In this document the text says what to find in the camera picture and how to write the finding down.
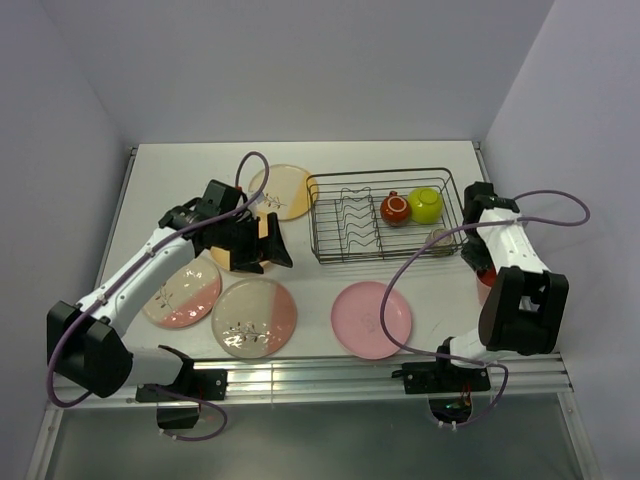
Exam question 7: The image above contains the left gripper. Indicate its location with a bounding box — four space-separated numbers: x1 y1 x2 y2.
217 212 291 274

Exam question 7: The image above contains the pink plastic cup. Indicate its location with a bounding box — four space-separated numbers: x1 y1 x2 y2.
476 267 497 306

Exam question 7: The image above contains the speckled ceramic cup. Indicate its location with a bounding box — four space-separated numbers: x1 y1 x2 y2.
425 228 456 258

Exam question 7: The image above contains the lime green bowl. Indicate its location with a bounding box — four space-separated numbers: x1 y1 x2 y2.
407 187 443 225

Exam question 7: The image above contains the red black mug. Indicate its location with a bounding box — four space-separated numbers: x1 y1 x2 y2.
380 191 411 227

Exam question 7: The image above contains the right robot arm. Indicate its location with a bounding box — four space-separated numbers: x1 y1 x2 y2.
432 182 569 390

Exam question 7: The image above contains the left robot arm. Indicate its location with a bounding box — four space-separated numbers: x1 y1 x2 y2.
45 200 293 408

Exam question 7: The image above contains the orange bear plate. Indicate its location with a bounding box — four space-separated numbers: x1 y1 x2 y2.
210 213 268 277

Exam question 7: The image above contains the beige pink branch plate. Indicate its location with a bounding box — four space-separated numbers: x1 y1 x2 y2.
211 279 298 359

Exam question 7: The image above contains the beige yellow branch plate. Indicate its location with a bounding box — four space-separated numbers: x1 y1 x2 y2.
250 164 318 221

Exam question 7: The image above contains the large pink white plate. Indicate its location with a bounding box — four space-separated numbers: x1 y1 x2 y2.
142 255 222 329

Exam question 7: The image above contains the pink bear plate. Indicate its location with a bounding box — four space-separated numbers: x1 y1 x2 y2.
330 281 413 360

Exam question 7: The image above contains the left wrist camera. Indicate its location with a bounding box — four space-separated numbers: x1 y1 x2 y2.
201 180 243 216

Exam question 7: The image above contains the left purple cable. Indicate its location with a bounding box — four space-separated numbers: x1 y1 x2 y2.
45 151 271 443

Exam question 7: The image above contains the purple cable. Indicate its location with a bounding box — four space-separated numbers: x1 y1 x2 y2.
378 188 592 427
45 151 271 443

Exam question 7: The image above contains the black wire dish rack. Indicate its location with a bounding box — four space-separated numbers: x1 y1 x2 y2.
306 167 462 264

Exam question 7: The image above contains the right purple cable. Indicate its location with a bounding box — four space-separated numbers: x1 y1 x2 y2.
378 188 592 427

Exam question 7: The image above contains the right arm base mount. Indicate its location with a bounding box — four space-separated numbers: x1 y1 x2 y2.
391 357 491 430

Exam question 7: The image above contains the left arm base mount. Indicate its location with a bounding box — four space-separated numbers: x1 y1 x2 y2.
135 346 228 442

